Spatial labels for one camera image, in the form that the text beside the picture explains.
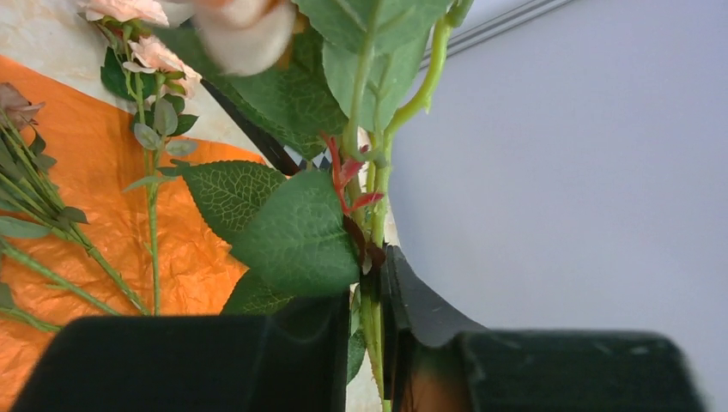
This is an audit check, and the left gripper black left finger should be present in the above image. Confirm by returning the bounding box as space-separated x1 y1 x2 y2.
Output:
12 294 349 412

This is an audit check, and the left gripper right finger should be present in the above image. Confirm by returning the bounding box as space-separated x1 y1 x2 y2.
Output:
381 245 706 411

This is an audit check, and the orange wrapping paper sheet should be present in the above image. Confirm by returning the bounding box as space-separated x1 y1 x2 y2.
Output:
1 56 264 411

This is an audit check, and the black white chessboard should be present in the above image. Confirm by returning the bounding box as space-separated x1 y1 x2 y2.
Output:
203 70 347 175

